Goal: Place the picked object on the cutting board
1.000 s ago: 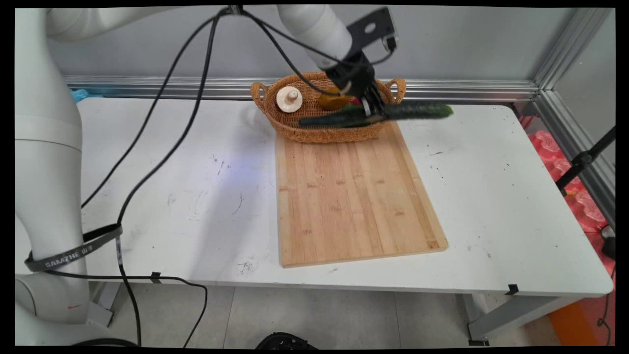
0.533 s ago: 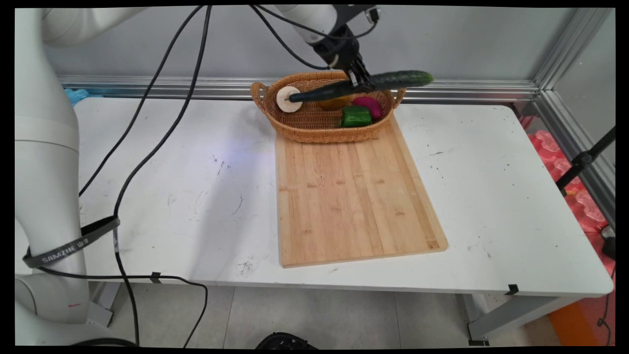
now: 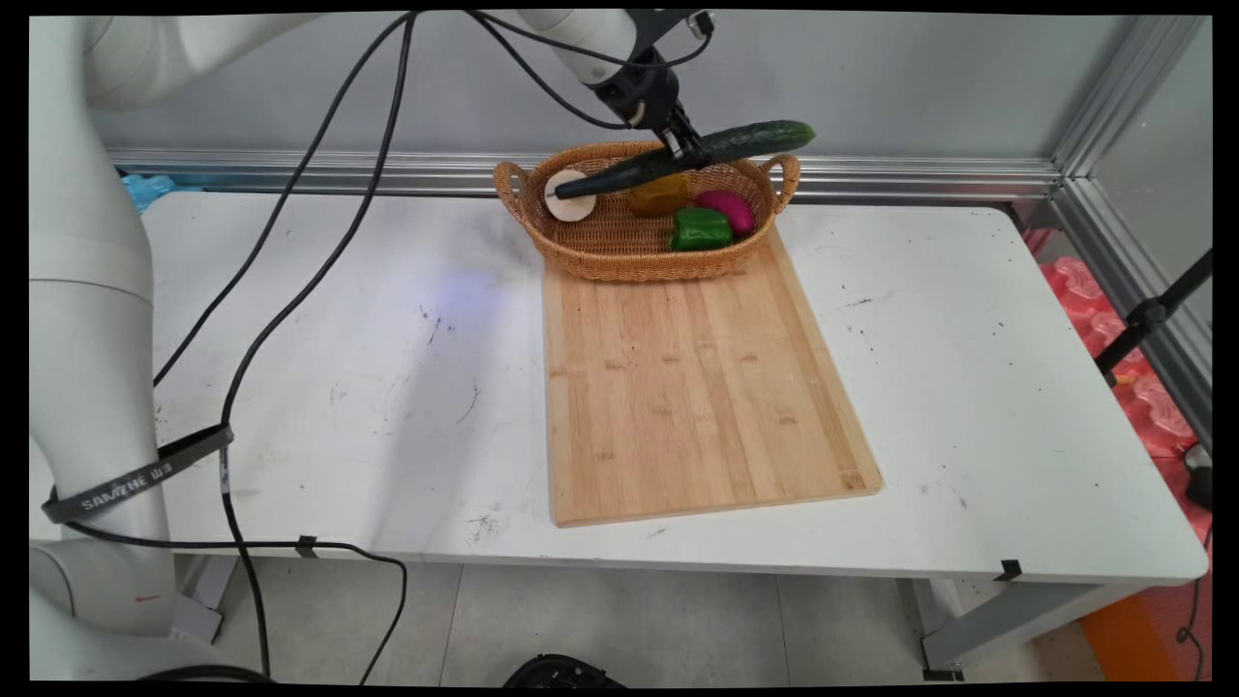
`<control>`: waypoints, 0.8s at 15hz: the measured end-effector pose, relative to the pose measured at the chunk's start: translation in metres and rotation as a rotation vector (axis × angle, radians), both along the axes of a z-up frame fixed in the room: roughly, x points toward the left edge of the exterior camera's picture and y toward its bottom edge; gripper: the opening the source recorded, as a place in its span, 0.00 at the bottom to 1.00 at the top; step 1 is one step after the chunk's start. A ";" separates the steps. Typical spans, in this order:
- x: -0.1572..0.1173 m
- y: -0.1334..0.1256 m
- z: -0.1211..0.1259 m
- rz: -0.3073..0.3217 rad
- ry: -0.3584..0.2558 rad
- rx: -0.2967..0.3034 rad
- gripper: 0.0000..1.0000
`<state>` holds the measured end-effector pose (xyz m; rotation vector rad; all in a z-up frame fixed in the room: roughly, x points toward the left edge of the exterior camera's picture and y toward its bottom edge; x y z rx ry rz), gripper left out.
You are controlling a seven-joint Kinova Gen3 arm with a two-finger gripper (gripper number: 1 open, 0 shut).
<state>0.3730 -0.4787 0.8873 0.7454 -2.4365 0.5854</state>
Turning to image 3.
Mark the yellow orange toy fruit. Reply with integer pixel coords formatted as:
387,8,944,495
625,172,691,219

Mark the thin black cable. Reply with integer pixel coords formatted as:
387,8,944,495
152,10,417,389

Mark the black wrist camera mount plate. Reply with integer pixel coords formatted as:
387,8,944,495
627,10,719,42

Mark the white round mushroom slice toy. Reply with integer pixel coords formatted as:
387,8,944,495
543,168,599,225

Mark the orange floor strip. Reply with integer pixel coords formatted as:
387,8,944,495
1077,589,1180,684

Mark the long dark green cucumber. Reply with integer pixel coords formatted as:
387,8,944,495
554,119,817,202

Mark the grey table leg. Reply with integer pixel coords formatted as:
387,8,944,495
908,577,1155,683

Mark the slanted aluminium side rail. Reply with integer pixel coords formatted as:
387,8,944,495
1049,176,1213,452

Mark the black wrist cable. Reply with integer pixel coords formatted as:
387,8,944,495
463,10,719,133

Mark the aluminium frame corner post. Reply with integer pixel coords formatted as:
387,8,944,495
1049,14,1213,181

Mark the green toy bell pepper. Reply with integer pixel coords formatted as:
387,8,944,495
669,205,735,254

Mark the pink foam packaging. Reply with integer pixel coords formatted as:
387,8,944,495
1028,227,1213,545

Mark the black tripod stand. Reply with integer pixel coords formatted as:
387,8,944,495
1093,249,1213,388

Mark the blue plastic bag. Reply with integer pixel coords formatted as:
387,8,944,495
120,171,181,215

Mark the thick black cable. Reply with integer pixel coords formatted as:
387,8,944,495
218,10,423,681

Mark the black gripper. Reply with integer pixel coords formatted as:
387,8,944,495
590,46,709,163

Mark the black round base object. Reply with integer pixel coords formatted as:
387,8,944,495
502,653,631,689

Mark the bamboo cutting board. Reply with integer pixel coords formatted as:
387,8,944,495
542,227,884,530

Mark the small black box device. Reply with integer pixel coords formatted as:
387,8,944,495
1184,443,1213,515

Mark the woven wicker basket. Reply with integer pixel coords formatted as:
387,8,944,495
493,139,803,284

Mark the black cable along floor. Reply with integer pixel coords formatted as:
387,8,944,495
60,521,410,686

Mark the magenta toy vegetable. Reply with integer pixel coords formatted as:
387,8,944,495
694,189,757,240

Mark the horizontal aluminium frame rail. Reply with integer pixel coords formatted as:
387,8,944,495
105,147,1066,205

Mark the black velcro strap white print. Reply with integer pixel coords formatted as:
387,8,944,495
40,423,236,527

